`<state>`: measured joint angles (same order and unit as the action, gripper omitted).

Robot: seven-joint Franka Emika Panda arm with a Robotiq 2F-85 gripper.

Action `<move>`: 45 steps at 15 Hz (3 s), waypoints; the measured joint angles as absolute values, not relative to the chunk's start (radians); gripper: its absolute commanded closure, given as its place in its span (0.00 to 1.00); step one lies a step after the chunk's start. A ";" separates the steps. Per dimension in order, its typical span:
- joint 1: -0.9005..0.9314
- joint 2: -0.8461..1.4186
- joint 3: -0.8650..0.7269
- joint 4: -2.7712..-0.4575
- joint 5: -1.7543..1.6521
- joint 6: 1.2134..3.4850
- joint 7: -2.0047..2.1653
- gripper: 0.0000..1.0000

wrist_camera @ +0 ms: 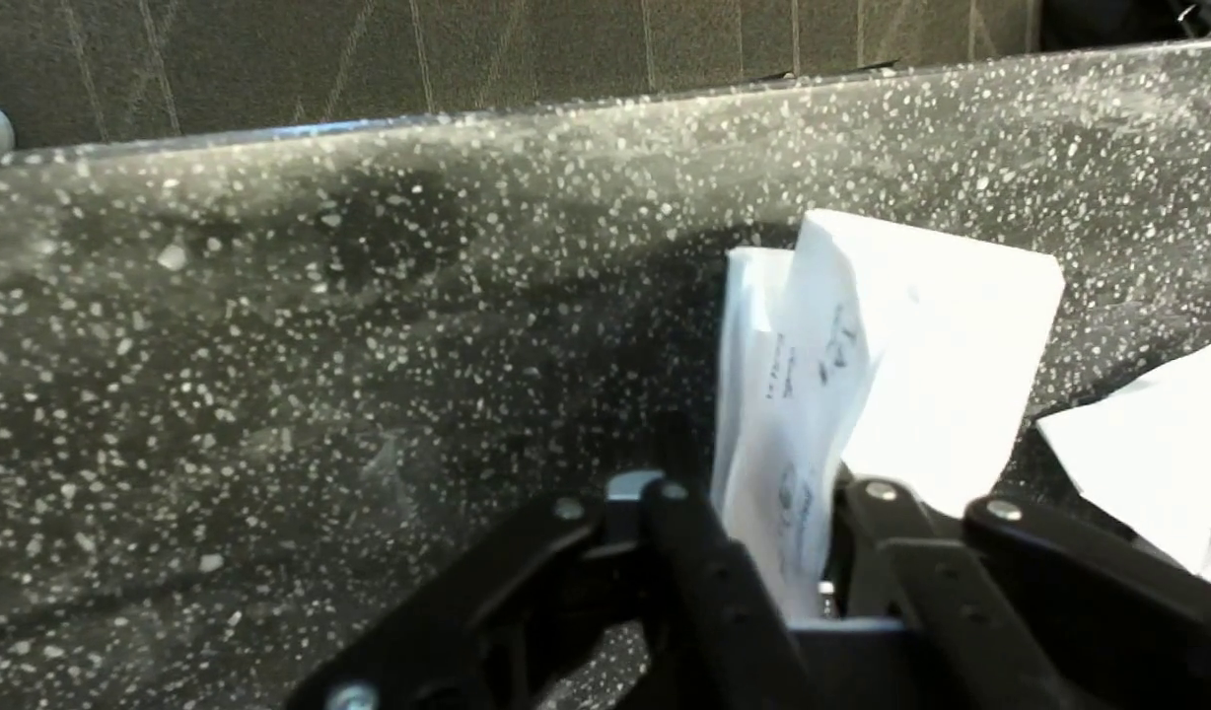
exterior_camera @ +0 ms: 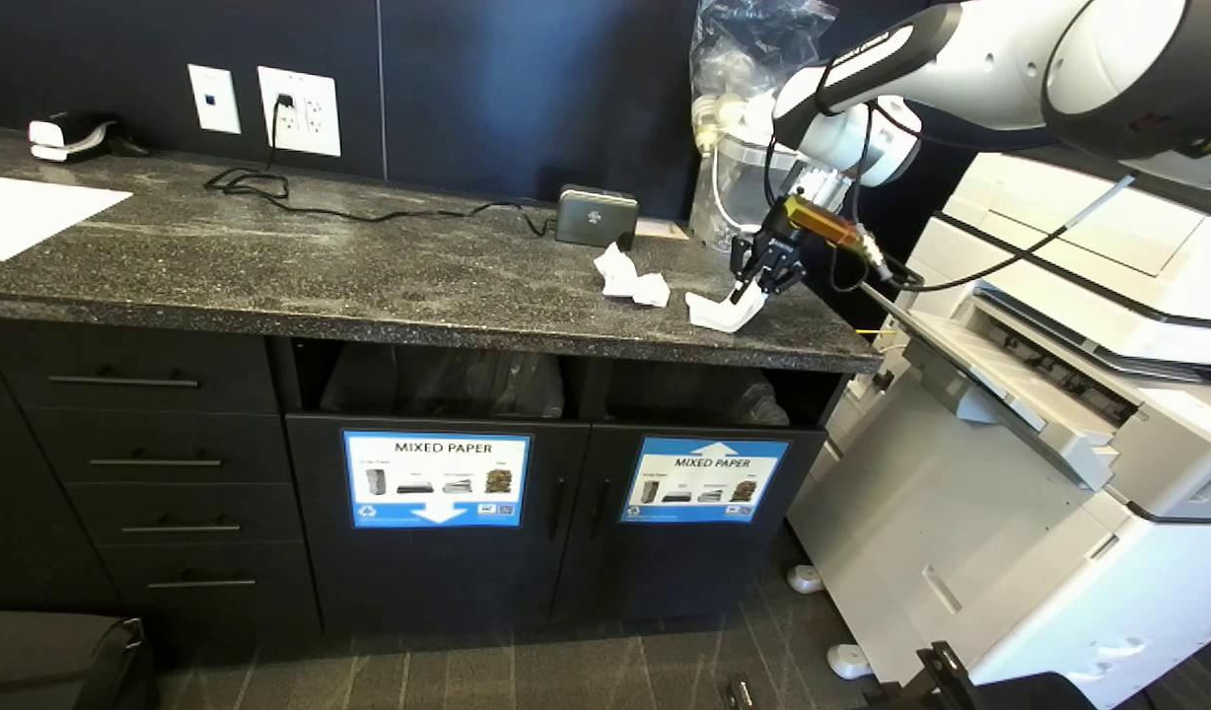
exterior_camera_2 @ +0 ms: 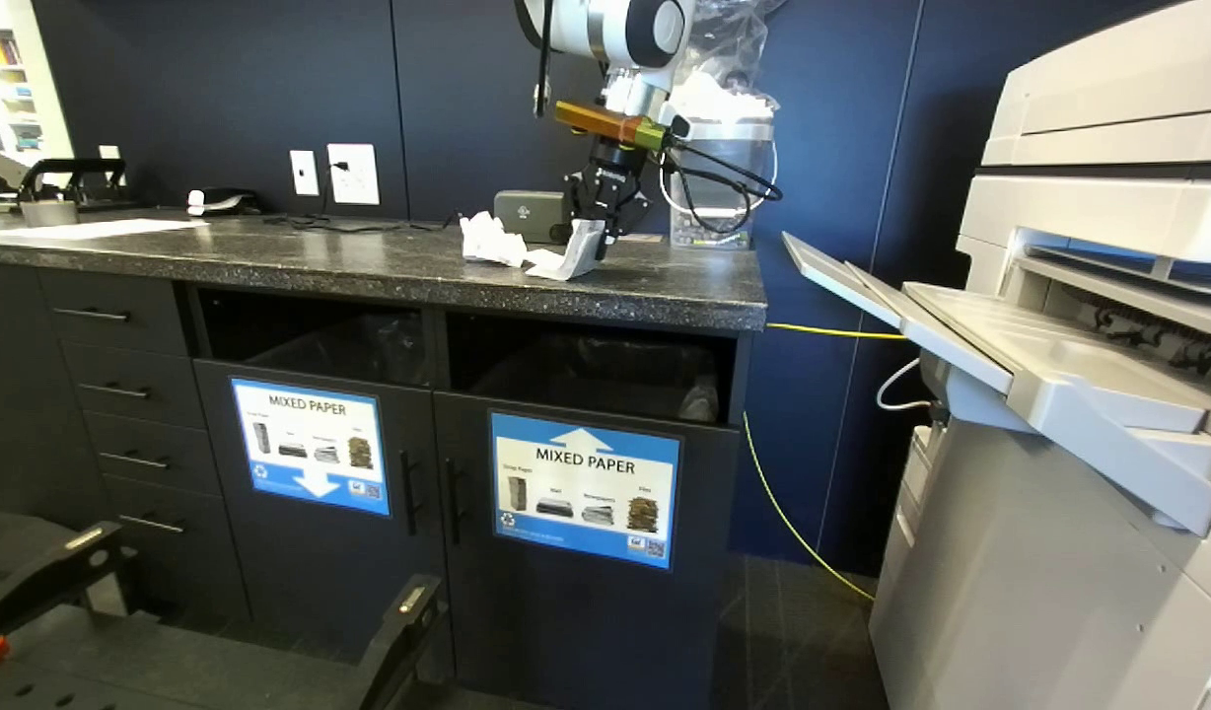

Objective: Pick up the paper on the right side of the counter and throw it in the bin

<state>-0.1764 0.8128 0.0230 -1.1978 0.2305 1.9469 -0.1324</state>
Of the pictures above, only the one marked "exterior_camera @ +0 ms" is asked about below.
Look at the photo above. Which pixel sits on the clear plastic bag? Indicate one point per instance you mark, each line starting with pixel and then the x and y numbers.
pixel 742 55

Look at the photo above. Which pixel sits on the black counter cabinet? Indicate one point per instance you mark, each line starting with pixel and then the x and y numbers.
pixel 236 264

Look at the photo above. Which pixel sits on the small white wall plate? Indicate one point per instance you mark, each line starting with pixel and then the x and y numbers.
pixel 215 99

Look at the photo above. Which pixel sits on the flat white paper sheet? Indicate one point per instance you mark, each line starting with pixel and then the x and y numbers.
pixel 33 211

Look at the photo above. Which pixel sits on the white stapler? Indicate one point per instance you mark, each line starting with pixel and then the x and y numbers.
pixel 62 140

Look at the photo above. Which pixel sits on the black cabinet drawer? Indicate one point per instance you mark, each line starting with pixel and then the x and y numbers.
pixel 133 361
pixel 183 505
pixel 156 438
pixel 212 605

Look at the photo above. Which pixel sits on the black bin liner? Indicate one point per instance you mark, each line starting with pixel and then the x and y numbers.
pixel 446 387
pixel 687 395

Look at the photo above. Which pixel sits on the black bin door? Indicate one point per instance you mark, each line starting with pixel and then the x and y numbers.
pixel 683 575
pixel 430 576

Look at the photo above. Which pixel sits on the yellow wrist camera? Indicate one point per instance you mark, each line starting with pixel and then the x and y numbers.
pixel 824 223

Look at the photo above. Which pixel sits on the large white office printer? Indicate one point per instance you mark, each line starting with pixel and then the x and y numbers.
pixel 1022 500

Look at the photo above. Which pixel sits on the white double wall outlet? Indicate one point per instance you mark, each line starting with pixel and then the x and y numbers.
pixel 302 112

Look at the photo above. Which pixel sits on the small beige card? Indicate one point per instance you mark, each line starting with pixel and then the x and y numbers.
pixel 659 229

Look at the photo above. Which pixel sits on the small dark floor object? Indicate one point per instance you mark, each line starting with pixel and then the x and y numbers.
pixel 739 691

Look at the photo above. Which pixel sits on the clear plastic bucket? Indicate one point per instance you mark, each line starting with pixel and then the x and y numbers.
pixel 742 185

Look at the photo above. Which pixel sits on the blue mixed paper label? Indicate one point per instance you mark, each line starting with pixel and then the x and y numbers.
pixel 703 479
pixel 434 479

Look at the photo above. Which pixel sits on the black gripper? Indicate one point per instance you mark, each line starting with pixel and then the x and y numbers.
pixel 778 245

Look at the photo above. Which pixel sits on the small grey box device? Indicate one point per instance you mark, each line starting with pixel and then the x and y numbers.
pixel 599 215

